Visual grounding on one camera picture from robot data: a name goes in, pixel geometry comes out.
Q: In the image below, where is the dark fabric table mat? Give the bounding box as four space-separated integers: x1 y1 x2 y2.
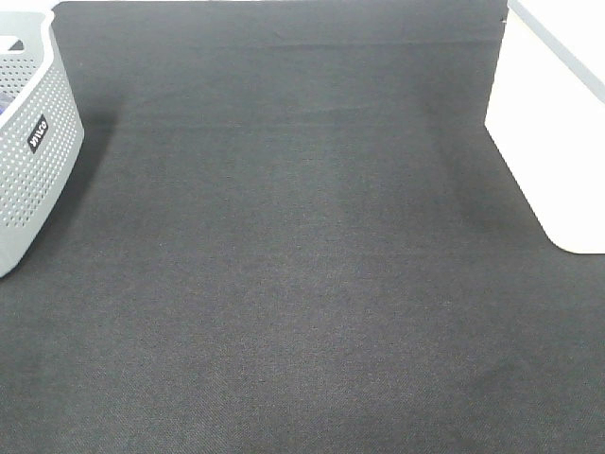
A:
1 1 604 453

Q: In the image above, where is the white plastic bin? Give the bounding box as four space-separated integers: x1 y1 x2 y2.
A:
485 1 604 254

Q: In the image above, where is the grey perforated laundry basket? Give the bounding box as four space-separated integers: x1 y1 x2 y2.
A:
1 7 84 275

